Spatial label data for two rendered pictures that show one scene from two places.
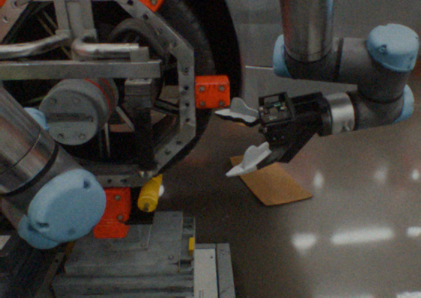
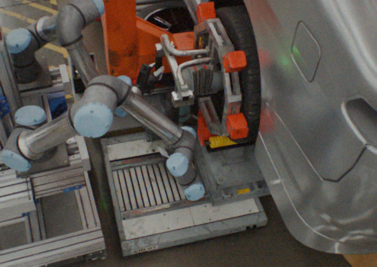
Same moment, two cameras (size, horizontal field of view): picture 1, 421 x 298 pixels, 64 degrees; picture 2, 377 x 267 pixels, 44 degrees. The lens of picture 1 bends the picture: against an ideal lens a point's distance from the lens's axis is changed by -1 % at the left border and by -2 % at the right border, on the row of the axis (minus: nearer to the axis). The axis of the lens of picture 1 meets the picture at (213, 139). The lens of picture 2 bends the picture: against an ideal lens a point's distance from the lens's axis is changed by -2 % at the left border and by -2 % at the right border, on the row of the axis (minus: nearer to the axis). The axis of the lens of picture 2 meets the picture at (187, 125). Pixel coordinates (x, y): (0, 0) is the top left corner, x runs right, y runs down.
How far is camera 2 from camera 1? 1.85 m
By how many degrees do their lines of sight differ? 61
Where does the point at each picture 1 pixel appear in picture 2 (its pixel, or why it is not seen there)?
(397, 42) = (169, 161)
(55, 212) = not seen: hidden behind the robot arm
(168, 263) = (215, 179)
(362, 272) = not seen: outside the picture
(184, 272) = (220, 193)
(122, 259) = (211, 156)
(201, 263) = (242, 205)
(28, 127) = not seen: hidden behind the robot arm
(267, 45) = (265, 133)
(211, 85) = (229, 122)
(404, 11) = (308, 194)
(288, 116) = (170, 151)
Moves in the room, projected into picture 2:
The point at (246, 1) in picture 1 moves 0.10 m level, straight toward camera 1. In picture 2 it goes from (265, 104) to (240, 105)
